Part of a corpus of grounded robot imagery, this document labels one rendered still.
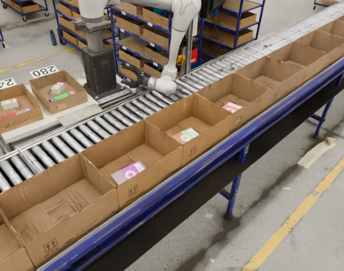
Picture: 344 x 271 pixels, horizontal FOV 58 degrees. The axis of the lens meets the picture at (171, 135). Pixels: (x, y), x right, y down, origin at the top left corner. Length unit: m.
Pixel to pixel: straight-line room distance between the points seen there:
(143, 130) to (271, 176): 1.56
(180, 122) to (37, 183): 0.89
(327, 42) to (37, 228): 2.65
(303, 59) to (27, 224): 2.28
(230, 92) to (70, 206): 1.32
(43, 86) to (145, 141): 1.16
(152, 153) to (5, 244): 0.79
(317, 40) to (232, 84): 1.18
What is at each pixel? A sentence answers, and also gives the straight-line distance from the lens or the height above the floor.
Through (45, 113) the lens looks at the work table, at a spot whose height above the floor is 0.75.
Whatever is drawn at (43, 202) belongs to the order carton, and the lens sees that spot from 1.56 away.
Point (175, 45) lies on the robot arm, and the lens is 2.11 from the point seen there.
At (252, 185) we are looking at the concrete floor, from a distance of 2.81.
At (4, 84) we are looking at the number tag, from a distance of 2.58.
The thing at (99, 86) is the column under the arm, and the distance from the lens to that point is 2.40.
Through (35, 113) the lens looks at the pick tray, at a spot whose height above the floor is 0.82.
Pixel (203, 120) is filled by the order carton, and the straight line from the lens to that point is 1.92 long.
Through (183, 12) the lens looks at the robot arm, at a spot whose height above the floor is 1.42.
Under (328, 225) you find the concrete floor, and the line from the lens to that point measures 2.77.
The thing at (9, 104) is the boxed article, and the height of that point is 0.79.
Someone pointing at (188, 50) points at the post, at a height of 0.96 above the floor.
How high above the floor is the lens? 2.04
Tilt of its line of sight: 40 degrees down
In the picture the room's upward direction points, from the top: 2 degrees clockwise
